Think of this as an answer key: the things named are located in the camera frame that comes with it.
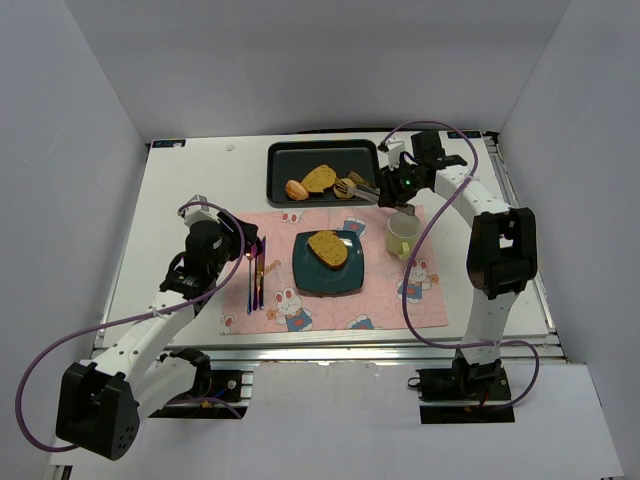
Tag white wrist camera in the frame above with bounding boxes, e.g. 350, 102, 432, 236
178, 194, 217, 228
378, 137, 405, 171

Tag teal square plate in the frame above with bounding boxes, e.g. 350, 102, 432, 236
292, 230, 365, 295

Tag iridescent spoon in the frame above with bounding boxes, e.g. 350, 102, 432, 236
246, 250, 255, 315

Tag purple cable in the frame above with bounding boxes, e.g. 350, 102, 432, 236
402, 120, 541, 412
13, 202, 247, 455

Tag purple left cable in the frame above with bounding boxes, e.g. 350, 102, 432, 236
13, 202, 247, 455

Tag pale green mug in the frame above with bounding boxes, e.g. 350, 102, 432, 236
385, 212, 422, 260

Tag heart bread slice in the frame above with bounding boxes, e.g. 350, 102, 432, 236
307, 230, 348, 270

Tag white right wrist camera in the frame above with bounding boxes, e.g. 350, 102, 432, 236
378, 137, 405, 171

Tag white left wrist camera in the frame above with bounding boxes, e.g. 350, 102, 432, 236
178, 194, 217, 228

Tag iridescent knife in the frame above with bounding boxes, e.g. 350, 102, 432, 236
256, 237, 266, 310

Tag black baking tray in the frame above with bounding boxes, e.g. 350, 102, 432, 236
266, 139, 380, 208

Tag lower bread slice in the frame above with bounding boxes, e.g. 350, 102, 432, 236
301, 165, 337, 194

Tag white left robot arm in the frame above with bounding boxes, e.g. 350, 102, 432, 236
55, 211, 259, 460

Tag sesame bun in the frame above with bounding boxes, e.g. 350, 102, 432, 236
285, 180, 309, 201

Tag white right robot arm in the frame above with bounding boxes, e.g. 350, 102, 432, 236
376, 131, 538, 401

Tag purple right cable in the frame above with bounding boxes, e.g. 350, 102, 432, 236
402, 120, 541, 412

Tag small round bread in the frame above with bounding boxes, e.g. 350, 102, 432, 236
333, 178, 356, 199

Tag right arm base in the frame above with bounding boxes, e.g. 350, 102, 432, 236
407, 368, 515, 425

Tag metal tongs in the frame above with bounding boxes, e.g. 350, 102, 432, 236
335, 170, 416, 217

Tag pink bunny placemat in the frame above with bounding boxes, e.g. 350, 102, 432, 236
222, 208, 448, 334

